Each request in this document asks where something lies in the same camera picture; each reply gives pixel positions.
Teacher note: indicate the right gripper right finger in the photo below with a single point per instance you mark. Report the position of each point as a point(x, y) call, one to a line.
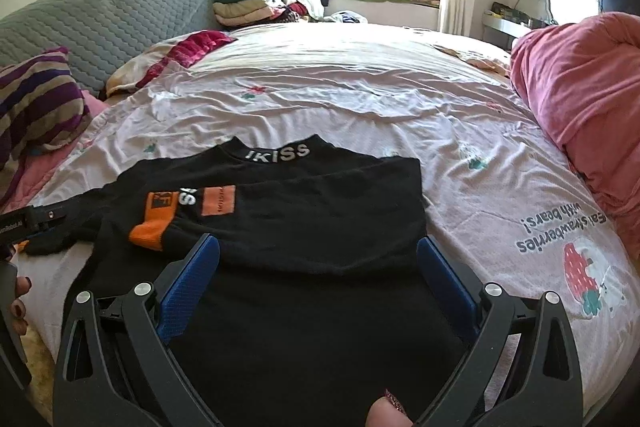
point(520, 366)

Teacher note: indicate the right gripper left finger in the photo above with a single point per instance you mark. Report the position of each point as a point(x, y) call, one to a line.
point(115, 367)

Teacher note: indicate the black sweater with orange cuffs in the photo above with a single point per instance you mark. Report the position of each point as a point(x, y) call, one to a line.
point(317, 307)

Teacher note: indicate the stack of folded clothes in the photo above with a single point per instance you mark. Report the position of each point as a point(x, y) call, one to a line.
point(234, 14)

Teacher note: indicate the left hand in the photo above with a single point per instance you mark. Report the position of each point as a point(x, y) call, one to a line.
point(17, 307)

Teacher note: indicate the right hand thumb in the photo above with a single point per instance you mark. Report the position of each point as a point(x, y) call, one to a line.
point(387, 411)

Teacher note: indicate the purple striped pillow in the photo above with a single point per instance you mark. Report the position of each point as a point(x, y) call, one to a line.
point(42, 105)

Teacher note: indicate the pink strawberry print duvet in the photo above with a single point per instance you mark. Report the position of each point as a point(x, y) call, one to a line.
point(499, 194)

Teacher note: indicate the grey quilted headboard cover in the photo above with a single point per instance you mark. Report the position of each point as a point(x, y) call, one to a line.
point(100, 35)

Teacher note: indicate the red and cream pillow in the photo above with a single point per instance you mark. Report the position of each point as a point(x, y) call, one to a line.
point(183, 51)

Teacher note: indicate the rose pink rolled blanket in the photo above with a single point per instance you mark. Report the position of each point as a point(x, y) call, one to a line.
point(581, 82)

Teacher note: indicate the white side desk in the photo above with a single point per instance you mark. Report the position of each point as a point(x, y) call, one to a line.
point(503, 27)

